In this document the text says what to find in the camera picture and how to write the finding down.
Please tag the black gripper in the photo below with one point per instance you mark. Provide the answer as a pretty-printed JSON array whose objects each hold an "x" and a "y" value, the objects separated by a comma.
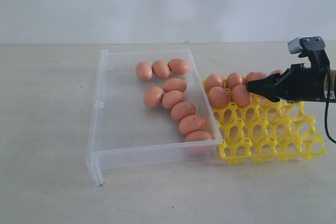
[{"x": 296, "y": 84}]

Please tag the brown egg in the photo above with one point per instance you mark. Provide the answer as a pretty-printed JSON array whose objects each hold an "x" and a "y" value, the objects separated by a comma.
[
  {"x": 197, "y": 136},
  {"x": 279, "y": 71},
  {"x": 234, "y": 79},
  {"x": 218, "y": 97},
  {"x": 241, "y": 96},
  {"x": 178, "y": 66},
  {"x": 144, "y": 71},
  {"x": 213, "y": 80},
  {"x": 160, "y": 69},
  {"x": 254, "y": 76},
  {"x": 192, "y": 123}
]

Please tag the yellow plastic egg tray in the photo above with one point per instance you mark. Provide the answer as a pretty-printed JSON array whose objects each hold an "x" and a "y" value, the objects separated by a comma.
[{"x": 264, "y": 130}]

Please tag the brown egg third row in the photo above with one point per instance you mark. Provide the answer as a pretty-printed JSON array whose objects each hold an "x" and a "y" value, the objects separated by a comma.
[{"x": 182, "y": 109}]

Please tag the clear plastic tray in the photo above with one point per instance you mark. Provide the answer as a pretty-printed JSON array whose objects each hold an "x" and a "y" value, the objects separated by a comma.
[{"x": 124, "y": 132}]

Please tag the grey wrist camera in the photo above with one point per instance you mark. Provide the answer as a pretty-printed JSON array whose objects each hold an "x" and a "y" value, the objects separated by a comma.
[{"x": 304, "y": 45}]

